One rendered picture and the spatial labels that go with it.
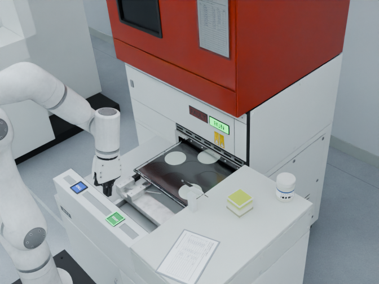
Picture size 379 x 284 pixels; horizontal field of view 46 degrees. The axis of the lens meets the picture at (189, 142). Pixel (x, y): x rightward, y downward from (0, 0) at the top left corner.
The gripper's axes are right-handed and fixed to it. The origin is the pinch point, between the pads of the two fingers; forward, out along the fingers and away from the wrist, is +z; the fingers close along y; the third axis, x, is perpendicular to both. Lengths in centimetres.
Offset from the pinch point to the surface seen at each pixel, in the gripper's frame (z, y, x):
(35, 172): 103, -51, -174
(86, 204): 15.8, -0.3, -15.1
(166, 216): 19.0, -23.8, 6.7
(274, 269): 26, -42, 50
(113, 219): 14.9, -2.8, -0.1
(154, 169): 14.2, -37.3, -17.3
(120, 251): 23.9, -0.5, 7.7
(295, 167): 20, -103, 16
